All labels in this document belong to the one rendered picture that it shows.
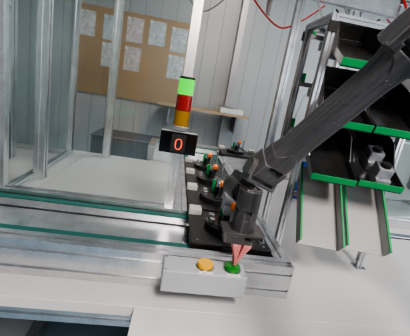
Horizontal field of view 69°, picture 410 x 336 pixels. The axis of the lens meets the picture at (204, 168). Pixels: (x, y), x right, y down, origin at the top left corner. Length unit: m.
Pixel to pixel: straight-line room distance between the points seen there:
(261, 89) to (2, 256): 3.89
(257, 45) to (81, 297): 3.96
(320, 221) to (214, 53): 3.51
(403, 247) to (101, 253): 1.59
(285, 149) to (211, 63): 3.67
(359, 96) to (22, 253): 0.83
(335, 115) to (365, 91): 0.06
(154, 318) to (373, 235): 0.71
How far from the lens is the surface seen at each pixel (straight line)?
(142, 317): 0.79
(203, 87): 4.26
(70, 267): 0.88
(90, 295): 0.84
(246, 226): 0.72
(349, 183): 0.96
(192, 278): 0.77
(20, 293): 0.87
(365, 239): 1.09
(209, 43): 4.30
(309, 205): 1.04
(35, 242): 0.87
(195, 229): 0.94
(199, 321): 0.80
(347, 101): 0.61
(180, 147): 0.99
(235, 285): 0.80
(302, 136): 0.64
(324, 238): 1.01
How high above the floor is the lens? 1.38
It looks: 14 degrees down
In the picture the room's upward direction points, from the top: 10 degrees clockwise
